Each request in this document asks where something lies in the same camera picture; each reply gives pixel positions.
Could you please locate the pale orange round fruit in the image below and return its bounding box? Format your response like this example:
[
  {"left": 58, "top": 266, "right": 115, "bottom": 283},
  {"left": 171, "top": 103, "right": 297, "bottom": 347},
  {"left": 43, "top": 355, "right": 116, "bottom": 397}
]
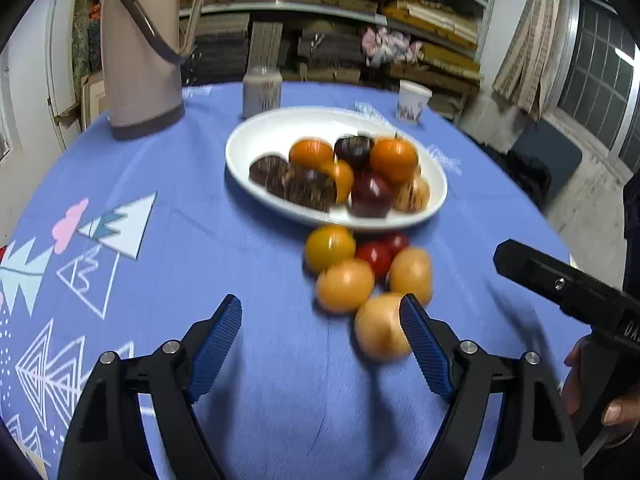
[{"left": 388, "top": 246, "right": 433, "bottom": 307}]

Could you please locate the red cherry tomato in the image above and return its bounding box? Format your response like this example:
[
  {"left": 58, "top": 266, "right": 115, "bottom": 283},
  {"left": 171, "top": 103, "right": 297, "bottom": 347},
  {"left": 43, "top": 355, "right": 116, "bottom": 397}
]
[{"left": 355, "top": 242, "right": 392, "bottom": 282}]

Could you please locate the orange-yellow round fruit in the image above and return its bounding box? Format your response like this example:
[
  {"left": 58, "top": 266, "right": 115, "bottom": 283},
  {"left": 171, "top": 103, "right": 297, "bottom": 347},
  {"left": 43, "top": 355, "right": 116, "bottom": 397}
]
[{"left": 316, "top": 259, "right": 375, "bottom": 314}]

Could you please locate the tan spotted pepino fruit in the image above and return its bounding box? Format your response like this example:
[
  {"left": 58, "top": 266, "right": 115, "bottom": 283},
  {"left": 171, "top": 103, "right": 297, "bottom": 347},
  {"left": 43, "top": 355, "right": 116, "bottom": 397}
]
[{"left": 393, "top": 172, "right": 431, "bottom": 214}]

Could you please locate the dark red plum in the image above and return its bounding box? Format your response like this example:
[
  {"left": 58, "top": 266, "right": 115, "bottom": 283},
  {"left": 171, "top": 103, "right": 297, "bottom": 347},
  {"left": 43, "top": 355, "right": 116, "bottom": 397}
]
[{"left": 349, "top": 172, "right": 393, "bottom": 218}]

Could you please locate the orange mandarin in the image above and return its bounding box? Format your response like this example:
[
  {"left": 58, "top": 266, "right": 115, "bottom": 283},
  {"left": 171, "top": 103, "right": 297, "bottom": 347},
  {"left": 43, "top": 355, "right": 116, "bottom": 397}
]
[
  {"left": 288, "top": 139, "right": 334, "bottom": 169},
  {"left": 370, "top": 138, "right": 419, "bottom": 184}
]

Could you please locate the yellow-orange tomato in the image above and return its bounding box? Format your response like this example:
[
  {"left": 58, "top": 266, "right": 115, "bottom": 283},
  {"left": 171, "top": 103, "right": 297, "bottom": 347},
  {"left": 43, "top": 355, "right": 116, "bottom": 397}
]
[{"left": 320, "top": 159, "right": 355, "bottom": 205}]

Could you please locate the dark purple passion fruit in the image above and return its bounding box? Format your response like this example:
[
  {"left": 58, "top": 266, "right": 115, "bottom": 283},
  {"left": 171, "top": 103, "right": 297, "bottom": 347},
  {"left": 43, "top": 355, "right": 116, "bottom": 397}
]
[{"left": 334, "top": 134, "right": 374, "bottom": 171}]

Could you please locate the yellow tomato off plate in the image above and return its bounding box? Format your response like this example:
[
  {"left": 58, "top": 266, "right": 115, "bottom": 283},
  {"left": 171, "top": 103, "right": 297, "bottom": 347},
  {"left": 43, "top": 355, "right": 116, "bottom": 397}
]
[{"left": 304, "top": 226, "right": 356, "bottom": 274}]

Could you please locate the person's right hand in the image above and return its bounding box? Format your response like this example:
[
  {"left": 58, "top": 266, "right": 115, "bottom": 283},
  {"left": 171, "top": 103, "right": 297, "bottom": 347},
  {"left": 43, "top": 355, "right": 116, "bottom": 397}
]
[{"left": 561, "top": 335, "right": 639, "bottom": 436}]

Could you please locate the blue patterned tablecloth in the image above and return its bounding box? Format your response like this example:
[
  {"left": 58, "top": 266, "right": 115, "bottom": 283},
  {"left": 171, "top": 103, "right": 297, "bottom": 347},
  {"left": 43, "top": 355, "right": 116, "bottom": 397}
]
[{"left": 0, "top": 81, "right": 591, "bottom": 480}]

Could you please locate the dark blue chair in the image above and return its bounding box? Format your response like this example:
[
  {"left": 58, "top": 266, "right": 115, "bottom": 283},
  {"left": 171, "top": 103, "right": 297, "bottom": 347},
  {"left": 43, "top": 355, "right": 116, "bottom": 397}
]
[{"left": 511, "top": 119, "right": 582, "bottom": 208}]

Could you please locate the white paper cup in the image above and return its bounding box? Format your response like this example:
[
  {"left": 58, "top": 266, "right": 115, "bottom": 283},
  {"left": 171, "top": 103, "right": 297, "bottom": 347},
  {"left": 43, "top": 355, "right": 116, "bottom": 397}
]
[{"left": 396, "top": 80, "right": 433, "bottom": 125}]

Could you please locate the beige checked curtain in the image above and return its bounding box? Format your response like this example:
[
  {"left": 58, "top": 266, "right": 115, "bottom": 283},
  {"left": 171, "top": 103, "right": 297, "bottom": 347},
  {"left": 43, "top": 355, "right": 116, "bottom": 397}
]
[{"left": 492, "top": 0, "right": 561, "bottom": 120}]

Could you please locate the white round plate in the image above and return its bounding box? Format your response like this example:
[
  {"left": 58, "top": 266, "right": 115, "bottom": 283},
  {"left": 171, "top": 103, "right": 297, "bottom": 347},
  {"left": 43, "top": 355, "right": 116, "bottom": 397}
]
[{"left": 226, "top": 106, "right": 448, "bottom": 232}]

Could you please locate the pink crumpled cloth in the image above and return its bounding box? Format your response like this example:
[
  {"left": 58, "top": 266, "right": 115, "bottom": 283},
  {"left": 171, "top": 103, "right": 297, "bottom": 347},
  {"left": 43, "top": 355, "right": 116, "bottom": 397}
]
[{"left": 361, "top": 27, "right": 423, "bottom": 68}]

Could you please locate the white drink can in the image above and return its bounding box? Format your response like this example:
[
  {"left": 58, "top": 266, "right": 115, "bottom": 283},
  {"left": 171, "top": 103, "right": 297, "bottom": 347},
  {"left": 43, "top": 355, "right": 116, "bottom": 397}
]
[{"left": 242, "top": 66, "right": 283, "bottom": 119}]

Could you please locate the wooden storage shelf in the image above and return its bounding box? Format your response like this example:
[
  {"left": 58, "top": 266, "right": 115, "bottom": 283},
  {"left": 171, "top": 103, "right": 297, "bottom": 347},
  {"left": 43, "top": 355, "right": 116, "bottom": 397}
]
[{"left": 182, "top": 0, "right": 491, "bottom": 116}]

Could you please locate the beige thermos jug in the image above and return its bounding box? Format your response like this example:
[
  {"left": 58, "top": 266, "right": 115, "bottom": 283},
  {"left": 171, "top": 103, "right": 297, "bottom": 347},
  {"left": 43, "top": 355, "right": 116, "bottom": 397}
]
[{"left": 100, "top": 0, "right": 204, "bottom": 140}]

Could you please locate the window with metal frame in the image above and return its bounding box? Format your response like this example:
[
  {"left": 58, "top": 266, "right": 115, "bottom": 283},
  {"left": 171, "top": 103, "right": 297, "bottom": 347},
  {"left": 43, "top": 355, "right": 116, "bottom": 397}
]
[{"left": 553, "top": 0, "right": 639, "bottom": 172}]

